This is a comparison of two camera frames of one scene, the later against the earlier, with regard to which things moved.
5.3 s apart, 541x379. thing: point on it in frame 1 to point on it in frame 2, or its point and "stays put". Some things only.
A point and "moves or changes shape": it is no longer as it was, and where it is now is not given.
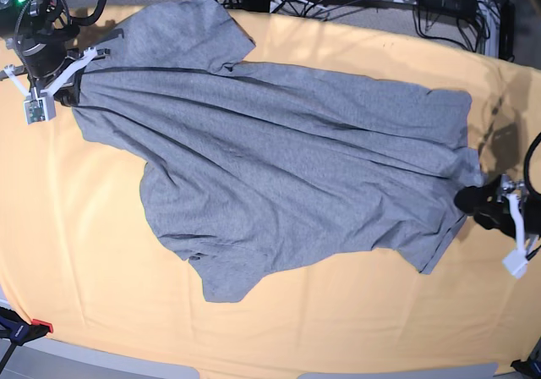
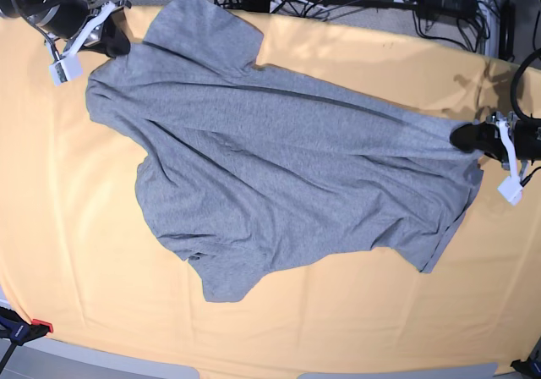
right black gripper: (471, 198) to (487, 136)
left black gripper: (50, 69) to (68, 19)
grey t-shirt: (250, 168) moves or changes shape
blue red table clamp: (18, 331) stays put
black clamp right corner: (530, 369) stays put
